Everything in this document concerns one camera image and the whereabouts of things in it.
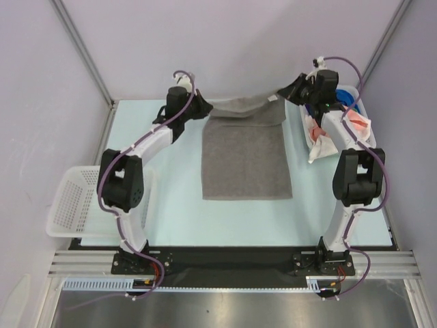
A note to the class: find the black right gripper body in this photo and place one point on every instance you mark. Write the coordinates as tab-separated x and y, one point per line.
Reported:
301	89

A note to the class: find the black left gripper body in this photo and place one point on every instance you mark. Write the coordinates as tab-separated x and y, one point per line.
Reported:
194	110

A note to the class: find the grey terry towel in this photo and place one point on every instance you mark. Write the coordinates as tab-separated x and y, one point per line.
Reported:
243	153

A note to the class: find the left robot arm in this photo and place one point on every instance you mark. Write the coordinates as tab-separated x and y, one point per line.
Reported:
121	181

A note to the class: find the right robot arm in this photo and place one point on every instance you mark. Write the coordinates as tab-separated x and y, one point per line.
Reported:
360	172

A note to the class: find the white basket with towels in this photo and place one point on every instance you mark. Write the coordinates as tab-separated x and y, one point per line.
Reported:
338	126

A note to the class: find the blue towel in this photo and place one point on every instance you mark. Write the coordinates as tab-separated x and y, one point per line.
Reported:
344	97

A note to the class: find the white towel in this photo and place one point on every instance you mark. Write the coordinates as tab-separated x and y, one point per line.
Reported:
323	147

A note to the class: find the pink towel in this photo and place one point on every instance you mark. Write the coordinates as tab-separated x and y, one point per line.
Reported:
360	123

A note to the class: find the empty white perforated basket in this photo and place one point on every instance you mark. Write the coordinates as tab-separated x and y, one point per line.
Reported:
75	212

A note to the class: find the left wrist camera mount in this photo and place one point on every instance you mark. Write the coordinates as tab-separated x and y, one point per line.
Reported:
184	80

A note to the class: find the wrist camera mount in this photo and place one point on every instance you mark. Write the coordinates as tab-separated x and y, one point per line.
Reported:
318	64
184	80

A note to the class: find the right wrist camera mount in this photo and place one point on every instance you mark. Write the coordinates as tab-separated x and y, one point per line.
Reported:
318	64

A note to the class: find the right aluminium frame post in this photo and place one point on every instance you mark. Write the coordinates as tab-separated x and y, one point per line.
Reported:
398	16

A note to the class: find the aluminium frame post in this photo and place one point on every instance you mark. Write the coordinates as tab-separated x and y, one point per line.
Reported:
78	43
398	16

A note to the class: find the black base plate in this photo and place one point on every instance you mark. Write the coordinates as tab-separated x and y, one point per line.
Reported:
254	267

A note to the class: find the left aluminium frame post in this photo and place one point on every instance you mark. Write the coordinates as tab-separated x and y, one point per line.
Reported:
78	43

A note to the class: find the aluminium rail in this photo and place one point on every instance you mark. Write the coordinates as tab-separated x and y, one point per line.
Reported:
103	263

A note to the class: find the grey slotted cable duct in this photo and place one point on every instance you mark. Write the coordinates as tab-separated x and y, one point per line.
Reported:
109	284

